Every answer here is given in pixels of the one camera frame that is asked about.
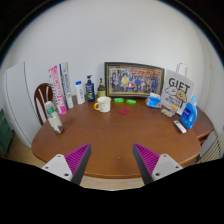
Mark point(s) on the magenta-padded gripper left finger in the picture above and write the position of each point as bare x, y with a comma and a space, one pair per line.
76, 160

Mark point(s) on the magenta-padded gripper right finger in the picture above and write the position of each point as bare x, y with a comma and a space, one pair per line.
147, 160

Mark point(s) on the clear plastic drink bottle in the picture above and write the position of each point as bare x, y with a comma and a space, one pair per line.
54, 120

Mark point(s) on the white remote control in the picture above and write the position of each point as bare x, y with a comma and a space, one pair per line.
180, 126

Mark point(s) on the small clear snack pack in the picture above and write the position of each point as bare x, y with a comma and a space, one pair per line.
166, 112

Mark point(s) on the flat round red coaster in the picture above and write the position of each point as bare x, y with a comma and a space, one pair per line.
124, 111

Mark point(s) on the small orange blue box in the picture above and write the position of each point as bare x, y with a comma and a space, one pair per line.
175, 108

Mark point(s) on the blue tissue pack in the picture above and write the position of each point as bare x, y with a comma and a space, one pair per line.
153, 101

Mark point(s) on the blue detergent bottle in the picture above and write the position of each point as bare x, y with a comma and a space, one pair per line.
188, 116

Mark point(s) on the white mug yellow rim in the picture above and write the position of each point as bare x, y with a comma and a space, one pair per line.
104, 104

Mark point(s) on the white bottle blue cap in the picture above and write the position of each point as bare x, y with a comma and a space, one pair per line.
80, 94

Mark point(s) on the dark wooden side table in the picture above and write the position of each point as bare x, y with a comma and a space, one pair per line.
204, 125

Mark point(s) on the white radiator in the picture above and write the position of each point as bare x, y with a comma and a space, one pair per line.
215, 150

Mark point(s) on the dark blue pump bottle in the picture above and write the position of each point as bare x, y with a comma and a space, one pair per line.
90, 90

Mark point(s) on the pink shuttlecock tube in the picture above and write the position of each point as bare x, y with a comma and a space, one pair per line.
57, 90

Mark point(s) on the brown pump bottle yellow label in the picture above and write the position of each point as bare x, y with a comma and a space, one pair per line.
101, 91

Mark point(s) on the dark wooden chair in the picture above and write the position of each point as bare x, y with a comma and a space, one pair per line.
39, 96

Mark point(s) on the white paper gift bag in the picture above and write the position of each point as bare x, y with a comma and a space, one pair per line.
177, 91

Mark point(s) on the green cabinet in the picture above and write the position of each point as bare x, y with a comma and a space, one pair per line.
5, 133

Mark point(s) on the framed group picture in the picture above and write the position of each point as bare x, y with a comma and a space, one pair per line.
134, 80

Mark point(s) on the white refrigerator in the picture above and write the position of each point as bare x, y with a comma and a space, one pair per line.
18, 103

